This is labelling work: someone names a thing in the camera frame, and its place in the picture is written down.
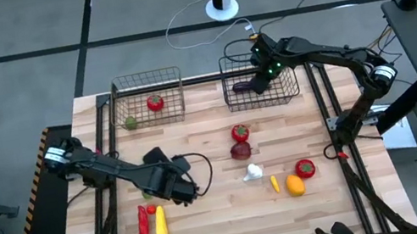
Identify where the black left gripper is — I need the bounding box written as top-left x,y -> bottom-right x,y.
133,153 -> 204,215

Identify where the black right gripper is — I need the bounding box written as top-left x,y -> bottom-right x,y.
241,29 -> 296,98

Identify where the purple eggplant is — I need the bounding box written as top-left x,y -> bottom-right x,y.
231,79 -> 256,95

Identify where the red tomato green calyx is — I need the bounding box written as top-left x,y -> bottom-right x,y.
229,122 -> 253,145
294,157 -> 318,181
145,92 -> 167,114

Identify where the dark red round fruit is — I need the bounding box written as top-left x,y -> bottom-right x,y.
228,140 -> 254,163

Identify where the white garlic bulb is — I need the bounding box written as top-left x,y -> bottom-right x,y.
241,161 -> 265,183

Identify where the small yellow corn cob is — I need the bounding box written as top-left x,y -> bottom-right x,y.
269,174 -> 281,195

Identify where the green round fruit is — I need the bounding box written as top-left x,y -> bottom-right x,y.
124,114 -> 139,131

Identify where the orange yellow fruit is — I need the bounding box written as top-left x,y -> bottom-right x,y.
284,172 -> 308,199

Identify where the long red chili pepper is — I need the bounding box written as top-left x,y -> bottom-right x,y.
133,204 -> 152,234

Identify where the black desk leg beam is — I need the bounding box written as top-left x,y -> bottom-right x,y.
369,79 -> 417,136

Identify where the white paper sheet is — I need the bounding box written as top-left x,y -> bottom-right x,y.
379,114 -> 417,153

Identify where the black hazard striped platform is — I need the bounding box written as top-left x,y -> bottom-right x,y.
0,122 -> 92,234

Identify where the black wire basket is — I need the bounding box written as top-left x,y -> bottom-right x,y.
216,44 -> 303,115

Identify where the white floor cable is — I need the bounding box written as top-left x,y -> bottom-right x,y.
159,0 -> 258,53

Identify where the bronze wire basket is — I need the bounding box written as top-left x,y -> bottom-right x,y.
104,64 -> 190,134

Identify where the yellow cable bundle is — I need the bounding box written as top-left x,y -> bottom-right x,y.
342,26 -> 399,75

